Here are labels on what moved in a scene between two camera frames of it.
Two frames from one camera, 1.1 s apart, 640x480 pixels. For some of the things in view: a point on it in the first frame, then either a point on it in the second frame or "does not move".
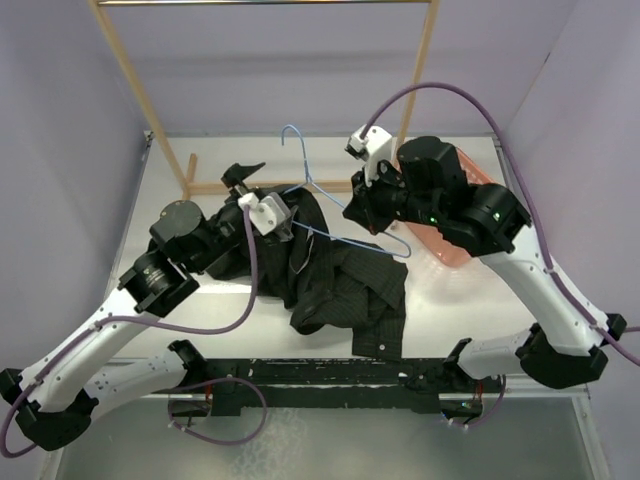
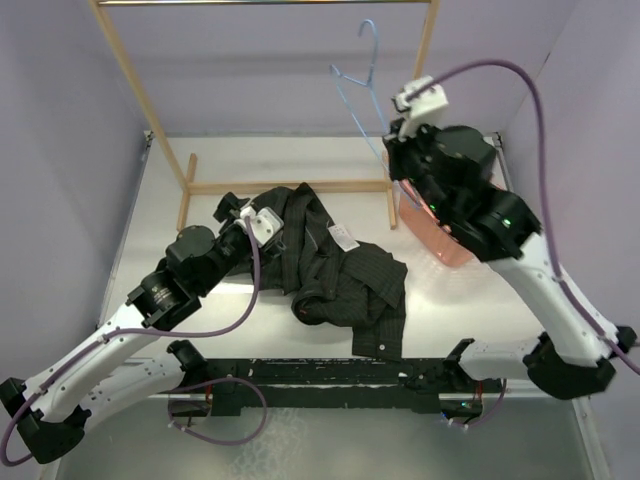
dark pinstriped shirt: x=346 y=286 does not move
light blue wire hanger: x=335 y=202 to x=337 y=73
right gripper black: x=363 y=205 to x=397 y=148
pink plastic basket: x=432 y=239 does not move
